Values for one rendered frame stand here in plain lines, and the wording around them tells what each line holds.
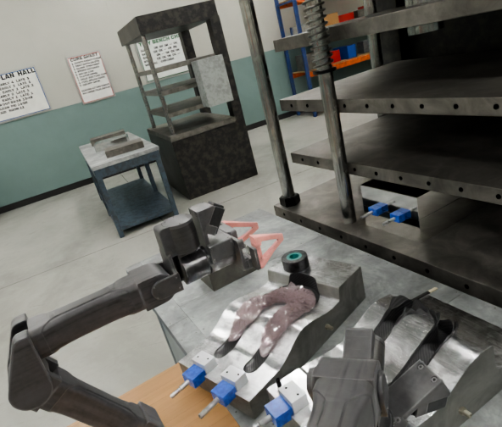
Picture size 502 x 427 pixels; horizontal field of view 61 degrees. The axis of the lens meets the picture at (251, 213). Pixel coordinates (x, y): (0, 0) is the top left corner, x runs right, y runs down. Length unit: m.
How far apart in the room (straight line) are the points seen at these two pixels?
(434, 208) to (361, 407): 1.21
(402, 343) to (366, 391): 0.52
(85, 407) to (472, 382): 0.71
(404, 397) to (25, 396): 0.57
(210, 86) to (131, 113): 3.08
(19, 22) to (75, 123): 1.60
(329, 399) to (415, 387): 0.19
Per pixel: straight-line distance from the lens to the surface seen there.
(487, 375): 1.00
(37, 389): 0.81
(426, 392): 0.63
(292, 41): 1.89
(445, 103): 1.37
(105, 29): 7.77
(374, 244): 1.64
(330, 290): 1.21
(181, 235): 0.78
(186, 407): 1.15
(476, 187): 1.39
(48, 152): 7.71
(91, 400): 0.86
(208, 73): 4.89
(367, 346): 0.60
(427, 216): 1.60
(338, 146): 1.70
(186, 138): 5.08
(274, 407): 0.92
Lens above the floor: 1.57
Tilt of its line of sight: 21 degrees down
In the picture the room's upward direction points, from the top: 15 degrees counter-clockwise
